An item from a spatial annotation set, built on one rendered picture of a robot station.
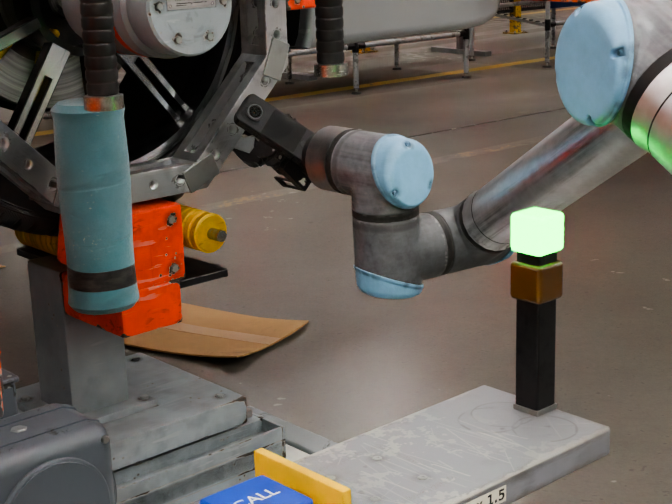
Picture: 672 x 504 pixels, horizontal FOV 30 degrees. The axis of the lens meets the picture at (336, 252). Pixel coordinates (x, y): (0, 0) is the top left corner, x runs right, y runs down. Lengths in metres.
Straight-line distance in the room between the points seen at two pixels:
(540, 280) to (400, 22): 0.96
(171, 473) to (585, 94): 0.95
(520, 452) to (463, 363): 1.51
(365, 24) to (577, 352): 1.04
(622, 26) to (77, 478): 0.75
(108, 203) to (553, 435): 0.61
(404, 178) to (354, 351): 1.22
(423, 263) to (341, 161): 0.17
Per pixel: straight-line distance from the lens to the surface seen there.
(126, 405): 1.95
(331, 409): 2.50
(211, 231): 1.80
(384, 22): 2.11
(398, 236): 1.65
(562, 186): 1.53
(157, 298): 1.76
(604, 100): 1.18
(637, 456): 2.32
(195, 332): 2.95
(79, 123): 1.52
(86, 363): 1.91
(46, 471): 1.41
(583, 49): 1.21
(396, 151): 1.61
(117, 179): 1.54
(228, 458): 1.95
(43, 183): 1.64
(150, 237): 1.73
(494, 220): 1.64
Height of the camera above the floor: 0.96
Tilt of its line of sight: 15 degrees down
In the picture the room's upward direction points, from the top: 2 degrees counter-clockwise
